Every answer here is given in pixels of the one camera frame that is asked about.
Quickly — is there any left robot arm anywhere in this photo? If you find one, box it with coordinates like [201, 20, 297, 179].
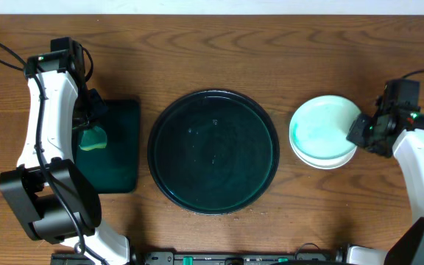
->
[0, 50, 130, 264]

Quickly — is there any white stained plate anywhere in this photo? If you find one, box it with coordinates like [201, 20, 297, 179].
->
[290, 141, 357, 170]

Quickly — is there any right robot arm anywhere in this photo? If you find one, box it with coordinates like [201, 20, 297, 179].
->
[344, 112, 424, 264]

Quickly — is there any green sponge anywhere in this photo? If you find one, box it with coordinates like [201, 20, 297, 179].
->
[78, 126, 107, 152]

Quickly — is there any round black serving tray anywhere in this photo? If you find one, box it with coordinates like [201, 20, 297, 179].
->
[147, 89, 280, 215]

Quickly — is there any black rectangular sponge tray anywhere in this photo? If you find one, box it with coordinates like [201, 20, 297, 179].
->
[73, 99, 140, 194]

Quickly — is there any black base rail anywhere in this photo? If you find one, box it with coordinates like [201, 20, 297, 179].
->
[49, 242, 349, 265]

